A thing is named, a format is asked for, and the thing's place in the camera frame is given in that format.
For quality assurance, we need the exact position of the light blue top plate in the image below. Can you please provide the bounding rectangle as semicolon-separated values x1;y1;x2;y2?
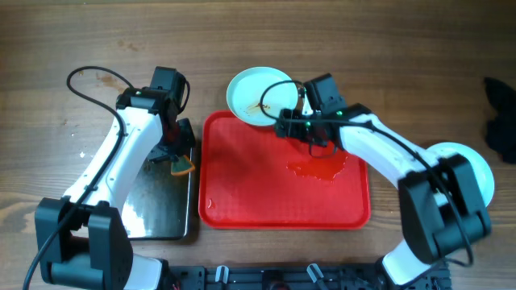
227;67;298;126

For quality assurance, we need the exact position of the light blue plate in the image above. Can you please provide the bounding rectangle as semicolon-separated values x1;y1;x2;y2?
427;142;495;207
227;67;298;126

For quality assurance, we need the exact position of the green orange sponge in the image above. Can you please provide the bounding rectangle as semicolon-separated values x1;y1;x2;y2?
170;155;195;176

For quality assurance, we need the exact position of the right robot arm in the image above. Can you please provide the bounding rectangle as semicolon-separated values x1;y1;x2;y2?
271;73;494;289

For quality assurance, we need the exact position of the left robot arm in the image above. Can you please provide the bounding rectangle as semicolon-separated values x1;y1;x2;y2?
23;66;195;289

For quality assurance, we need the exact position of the red plastic tray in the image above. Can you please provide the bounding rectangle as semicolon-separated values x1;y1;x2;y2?
198;111;371;230

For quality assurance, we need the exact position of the black water tray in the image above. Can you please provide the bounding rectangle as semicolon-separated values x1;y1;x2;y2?
121;160;195;240

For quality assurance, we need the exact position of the black cloth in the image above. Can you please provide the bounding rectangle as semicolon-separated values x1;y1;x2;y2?
484;77;515;164

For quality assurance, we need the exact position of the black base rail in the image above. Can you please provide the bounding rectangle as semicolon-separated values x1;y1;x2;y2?
170;263;452;290

